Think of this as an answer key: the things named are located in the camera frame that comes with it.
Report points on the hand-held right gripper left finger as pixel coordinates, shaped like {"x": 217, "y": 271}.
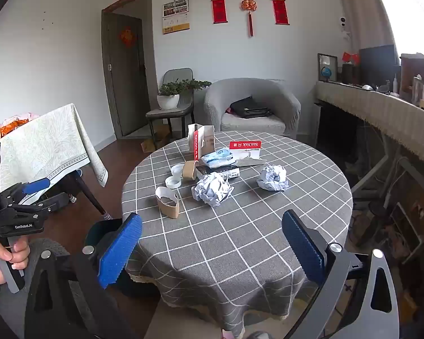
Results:
{"x": 122, "y": 250}

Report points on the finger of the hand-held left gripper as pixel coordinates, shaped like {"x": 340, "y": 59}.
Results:
{"x": 37, "y": 185}
{"x": 56, "y": 201}

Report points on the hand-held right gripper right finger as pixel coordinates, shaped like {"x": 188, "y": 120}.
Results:
{"x": 304, "y": 243}

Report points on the teal trash bin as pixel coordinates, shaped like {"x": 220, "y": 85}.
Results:
{"x": 100, "y": 231}

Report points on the white paper ball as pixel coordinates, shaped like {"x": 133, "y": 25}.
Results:
{"x": 212, "y": 189}
{"x": 272, "y": 178}

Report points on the white round lid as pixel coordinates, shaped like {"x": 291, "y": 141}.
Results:
{"x": 173, "y": 182}
{"x": 177, "y": 170}

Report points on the blue and white packet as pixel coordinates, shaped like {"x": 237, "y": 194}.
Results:
{"x": 217, "y": 158}

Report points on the green white patterned tablecloth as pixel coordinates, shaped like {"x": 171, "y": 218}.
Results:
{"x": 46, "y": 141}

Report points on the orange snack bag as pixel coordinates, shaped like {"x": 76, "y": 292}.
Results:
{"x": 12, "y": 124}

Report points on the brown cardboard tape roll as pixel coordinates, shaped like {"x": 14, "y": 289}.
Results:
{"x": 168, "y": 204}
{"x": 189, "y": 171}

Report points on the grey checked tablecloth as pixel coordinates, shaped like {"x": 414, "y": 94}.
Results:
{"x": 233, "y": 240}

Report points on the black packet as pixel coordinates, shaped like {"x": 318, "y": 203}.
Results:
{"x": 229, "y": 173}

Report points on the red and white card package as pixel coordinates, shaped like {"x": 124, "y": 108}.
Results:
{"x": 245, "y": 148}

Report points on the cardboard box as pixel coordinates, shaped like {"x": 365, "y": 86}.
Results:
{"x": 152, "y": 143}

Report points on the dark grey door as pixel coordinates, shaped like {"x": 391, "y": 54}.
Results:
{"x": 127, "y": 88}

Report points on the red and white upright box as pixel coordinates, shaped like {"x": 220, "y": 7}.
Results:
{"x": 201, "y": 141}

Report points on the grey armchair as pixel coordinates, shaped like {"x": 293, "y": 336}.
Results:
{"x": 286, "y": 106}

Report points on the black bag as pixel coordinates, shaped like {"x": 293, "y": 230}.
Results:
{"x": 251, "y": 107}

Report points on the potted green plant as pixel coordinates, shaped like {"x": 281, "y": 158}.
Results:
{"x": 168, "y": 100}

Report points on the beige lace cabinet cloth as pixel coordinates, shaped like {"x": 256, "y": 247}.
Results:
{"x": 385, "y": 113}

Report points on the red door decoration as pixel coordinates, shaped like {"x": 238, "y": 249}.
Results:
{"x": 126, "y": 37}

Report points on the grey dining chair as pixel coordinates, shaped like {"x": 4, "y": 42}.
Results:
{"x": 176, "y": 76}

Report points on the framed globe picture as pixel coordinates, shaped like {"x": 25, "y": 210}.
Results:
{"x": 327, "y": 67}

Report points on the black monitor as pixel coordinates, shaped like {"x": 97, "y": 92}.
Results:
{"x": 378, "y": 65}

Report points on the brown wooden box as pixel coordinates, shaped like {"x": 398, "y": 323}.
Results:
{"x": 408, "y": 74}

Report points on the red hanging scroll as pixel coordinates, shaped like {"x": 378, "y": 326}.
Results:
{"x": 219, "y": 10}
{"x": 280, "y": 10}

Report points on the wall calendar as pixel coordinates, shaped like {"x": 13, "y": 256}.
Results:
{"x": 176, "y": 16}

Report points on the white security camera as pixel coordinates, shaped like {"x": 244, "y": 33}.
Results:
{"x": 344, "y": 24}

